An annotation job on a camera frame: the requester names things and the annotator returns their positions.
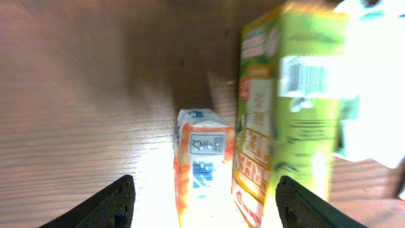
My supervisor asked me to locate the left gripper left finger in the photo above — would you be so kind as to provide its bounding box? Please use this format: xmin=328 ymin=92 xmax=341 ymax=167
xmin=40 ymin=174 xmax=136 ymax=228

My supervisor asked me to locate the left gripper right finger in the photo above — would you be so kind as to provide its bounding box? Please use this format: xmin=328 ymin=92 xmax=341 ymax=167
xmin=275 ymin=175 xmax=366 ymax=228

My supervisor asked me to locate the orange juice carton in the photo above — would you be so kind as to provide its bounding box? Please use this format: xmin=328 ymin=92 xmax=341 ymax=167
xmin=173 ymin=108 xmax=235 ymax=228

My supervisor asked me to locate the green juice carton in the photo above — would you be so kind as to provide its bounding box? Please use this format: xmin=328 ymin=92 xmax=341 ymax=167
xmin=232 ymin=1 xmax=348 ymax=227

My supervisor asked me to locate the light green tissue pack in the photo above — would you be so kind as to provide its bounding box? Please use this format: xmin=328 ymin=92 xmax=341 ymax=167
xmin=335 ymin=0 xmax=404 ymax=168

